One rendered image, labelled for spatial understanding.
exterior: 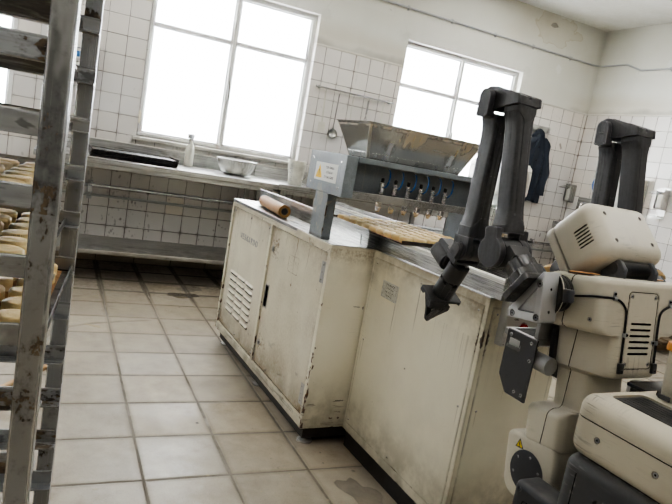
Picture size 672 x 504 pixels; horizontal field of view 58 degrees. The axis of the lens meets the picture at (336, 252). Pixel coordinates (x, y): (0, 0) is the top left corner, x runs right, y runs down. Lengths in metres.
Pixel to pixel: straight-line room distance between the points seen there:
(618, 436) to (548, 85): 6.01
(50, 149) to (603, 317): 1.11
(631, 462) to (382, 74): 5.02
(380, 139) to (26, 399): 1.79
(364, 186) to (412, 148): 0.25
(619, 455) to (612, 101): 6.22
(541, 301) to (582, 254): 0.18
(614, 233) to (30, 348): 1.19
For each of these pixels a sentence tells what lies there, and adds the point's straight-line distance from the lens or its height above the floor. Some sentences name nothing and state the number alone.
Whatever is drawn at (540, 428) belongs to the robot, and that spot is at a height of 0.62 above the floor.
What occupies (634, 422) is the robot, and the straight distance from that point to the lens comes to 1.23.
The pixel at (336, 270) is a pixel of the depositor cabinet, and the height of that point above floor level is 0.74.
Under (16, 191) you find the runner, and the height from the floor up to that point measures 1.06.
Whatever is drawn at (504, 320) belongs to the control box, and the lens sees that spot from 1.88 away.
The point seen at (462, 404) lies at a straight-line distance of 1.96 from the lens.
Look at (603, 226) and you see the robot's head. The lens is 1.49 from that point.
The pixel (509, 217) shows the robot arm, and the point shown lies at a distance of 1.48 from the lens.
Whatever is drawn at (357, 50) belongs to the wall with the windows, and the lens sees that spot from 5.80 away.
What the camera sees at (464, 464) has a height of 0.30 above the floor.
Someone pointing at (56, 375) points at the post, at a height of 0.64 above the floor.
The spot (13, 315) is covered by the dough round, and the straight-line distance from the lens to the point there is 0.93.
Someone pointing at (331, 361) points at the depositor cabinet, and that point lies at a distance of 2.46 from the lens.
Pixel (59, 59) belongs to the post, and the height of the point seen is 1.22.
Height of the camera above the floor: 1.17
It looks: 9 degrees down
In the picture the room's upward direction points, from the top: 10 degrees clockwise
